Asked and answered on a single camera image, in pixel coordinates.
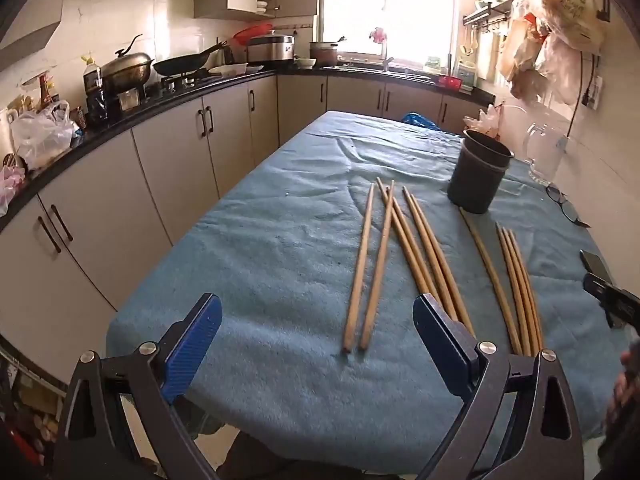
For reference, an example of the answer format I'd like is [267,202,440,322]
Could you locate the blue terry cloth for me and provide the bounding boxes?
[106,110,632,461]

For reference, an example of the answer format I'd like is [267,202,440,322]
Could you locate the gas stove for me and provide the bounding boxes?
[116,71,213,107]

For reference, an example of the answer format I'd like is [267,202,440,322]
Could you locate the dark sauce bottle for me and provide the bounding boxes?
[82,55,109,129]
[37,74,59,112]

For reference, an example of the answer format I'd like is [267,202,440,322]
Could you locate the brown cooking pot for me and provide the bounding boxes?
[308,36,347,69]

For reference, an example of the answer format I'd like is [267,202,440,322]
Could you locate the beige upper wall cabinets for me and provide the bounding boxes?
[0,0,66,68]

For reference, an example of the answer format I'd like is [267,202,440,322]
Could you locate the white dish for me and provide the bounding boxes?
[207,62,249,79]

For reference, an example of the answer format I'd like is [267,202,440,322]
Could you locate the beige lower kitchen cabinets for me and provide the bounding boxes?
[0,74,497,386]

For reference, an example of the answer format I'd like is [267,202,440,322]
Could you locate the black kitchen countertop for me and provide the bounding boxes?
[0,64,497,235]

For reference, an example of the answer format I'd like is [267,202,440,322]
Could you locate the kitchen window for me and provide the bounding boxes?
[320,0,457,59]

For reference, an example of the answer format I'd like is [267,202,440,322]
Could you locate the black eyeglasses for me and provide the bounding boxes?
[545,185,592,229]

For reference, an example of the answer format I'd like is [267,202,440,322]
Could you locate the bundle of hanging plastic bags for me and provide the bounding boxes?
[496,0,607,107]

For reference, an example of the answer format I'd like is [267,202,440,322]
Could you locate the black smartphone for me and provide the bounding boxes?
[580,250,615,286]

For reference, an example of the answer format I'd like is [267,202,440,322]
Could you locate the black utensil holder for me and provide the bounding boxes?
[447,129,515,215]

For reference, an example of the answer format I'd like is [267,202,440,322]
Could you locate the pale pink crumpled bag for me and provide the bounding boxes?
[0,164,27,217]

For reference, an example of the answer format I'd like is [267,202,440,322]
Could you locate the teal printed box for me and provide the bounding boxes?
[457,60,482,93]

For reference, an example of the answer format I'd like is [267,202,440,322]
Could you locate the person's dark pants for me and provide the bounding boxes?
[190,422,453,480]

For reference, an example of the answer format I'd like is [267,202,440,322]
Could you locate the red plastic basin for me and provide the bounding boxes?
[233,23,274,47]

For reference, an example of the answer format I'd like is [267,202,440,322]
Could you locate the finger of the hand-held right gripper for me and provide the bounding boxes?
[583,271,640,331]

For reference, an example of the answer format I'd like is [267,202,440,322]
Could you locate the steel lidded wok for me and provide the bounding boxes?
[99,34,154,94]

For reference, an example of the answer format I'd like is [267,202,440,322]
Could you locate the black power cable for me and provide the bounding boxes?
[564,54,605,137]

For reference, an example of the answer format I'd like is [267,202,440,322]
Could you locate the blue plastic bag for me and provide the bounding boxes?
[402,111,442,132]

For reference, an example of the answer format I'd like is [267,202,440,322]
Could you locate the person's right hand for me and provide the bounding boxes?
[612,337,640,411]

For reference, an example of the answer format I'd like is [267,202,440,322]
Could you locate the steel rice cooker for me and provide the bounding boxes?
[246,33,297,67]

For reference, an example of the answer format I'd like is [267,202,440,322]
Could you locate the black frying wok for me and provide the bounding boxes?
[152,39,229,77]

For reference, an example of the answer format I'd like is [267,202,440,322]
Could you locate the wooden chopstick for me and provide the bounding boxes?
[509,229,545,353]
[495,224,532,357]
[402,186,466,323]
[385,186,446,308]
[376,177,436,303]
[502,228,538,357]
[408,192,476,336]
[358,180,396,353]
[458,207,523,356]
[342,182,376,353]

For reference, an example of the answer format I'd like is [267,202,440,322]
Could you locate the white plastic bag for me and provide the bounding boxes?
[10,100,77,171]

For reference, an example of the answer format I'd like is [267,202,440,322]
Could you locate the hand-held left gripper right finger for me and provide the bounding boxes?
[412,292,586,480]

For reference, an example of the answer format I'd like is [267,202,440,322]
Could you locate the wall utensil rack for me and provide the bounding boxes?
[462,0,524,37]

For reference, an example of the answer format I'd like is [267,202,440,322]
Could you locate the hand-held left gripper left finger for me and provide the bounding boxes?
[51,291,223,480]

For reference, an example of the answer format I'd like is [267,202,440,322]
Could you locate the pink plastic bag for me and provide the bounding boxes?
[462,106,502,139]

